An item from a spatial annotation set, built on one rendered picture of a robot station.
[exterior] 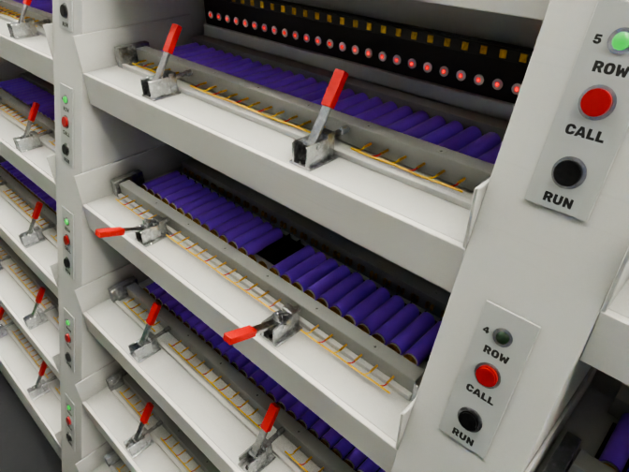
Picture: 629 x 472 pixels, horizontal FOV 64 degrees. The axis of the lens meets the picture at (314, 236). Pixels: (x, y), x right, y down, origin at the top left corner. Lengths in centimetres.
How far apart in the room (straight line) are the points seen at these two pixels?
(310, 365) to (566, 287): 28
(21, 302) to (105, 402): 40
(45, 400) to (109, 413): 36
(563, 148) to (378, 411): 29
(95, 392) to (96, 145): 48
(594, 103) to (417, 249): 16
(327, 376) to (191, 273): 24
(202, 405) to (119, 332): 22
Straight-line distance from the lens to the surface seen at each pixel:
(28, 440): 153
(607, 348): 38
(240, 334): 52
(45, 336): 125
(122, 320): 92
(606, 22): 35
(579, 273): 36
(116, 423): 103
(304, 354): 55
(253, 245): 67
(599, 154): 35
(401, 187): 45
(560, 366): 39
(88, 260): 92
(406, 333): 55
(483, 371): 40
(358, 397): 52
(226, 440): 73
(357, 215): 44
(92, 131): 84
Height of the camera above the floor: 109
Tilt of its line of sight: 23 degrees down
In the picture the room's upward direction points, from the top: 11 degrees clockwise
